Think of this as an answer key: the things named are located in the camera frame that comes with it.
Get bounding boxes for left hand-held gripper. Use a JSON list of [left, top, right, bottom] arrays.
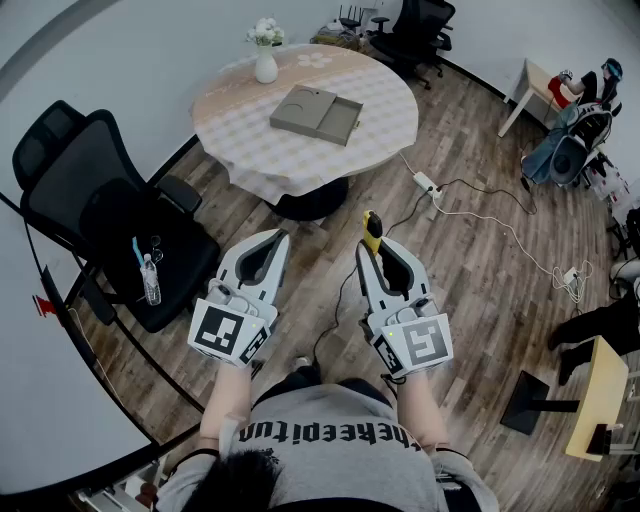
[[187, 228, 292, 369]]

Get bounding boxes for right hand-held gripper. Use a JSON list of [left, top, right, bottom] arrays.
[[355, 238, 455, 379]]

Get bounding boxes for yellow handled tool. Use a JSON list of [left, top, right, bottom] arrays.
[[362, 210, 385, 251]]

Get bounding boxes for grey tray box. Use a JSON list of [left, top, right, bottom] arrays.
[[269, 84, 365, 148]]

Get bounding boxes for person's right forearm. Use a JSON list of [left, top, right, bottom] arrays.
[[395, 372, 450, 449]]

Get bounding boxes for person's left forearm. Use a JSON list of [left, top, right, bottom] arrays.
[[199, 356, 254, 442]]

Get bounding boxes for black round table base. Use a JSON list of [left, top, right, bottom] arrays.
[[264, 175, 351, 223]]

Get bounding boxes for white power strip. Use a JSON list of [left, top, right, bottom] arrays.
[[413, 170, 444, 197]]

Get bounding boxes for clear plastic water bottle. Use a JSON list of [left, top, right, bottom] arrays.
[[139, 252, 163, 307]]

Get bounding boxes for person's black trousers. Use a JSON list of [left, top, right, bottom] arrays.
[[258, 364, 397, 407]]

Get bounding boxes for white vase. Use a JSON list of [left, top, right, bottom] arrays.
[[254, 44, 280, 85]]

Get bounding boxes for grey printed t-shirt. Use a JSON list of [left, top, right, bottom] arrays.
[[154, 381, 501, 512]]

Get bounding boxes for black mesh office chair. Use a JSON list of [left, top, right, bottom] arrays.
[[11, 99, 223, 335]]

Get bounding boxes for grey office chair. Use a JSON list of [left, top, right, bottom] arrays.
[[549, 101, 614, 189]]

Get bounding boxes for white flower bunch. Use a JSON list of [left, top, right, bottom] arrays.
[[245, 16, 287, 49]]

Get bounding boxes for light wooden desk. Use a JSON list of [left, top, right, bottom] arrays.
[[564, 334, 631, 463]]

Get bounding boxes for white side table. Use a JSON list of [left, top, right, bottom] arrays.
[[496, 56, 577, 139]]

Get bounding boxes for olive fabric bag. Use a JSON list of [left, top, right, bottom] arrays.
[[311, 21, 372, 52]]

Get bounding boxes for red cloth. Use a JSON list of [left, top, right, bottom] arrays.
[[546, 75, 572, 109]]

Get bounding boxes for black router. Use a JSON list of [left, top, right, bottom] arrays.
[[338, 4, 367, 32]]

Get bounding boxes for white cable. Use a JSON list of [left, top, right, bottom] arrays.
[[431, 193, 569, 281]]

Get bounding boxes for black cable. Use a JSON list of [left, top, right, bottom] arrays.
[[384, 177, 539, 237]]

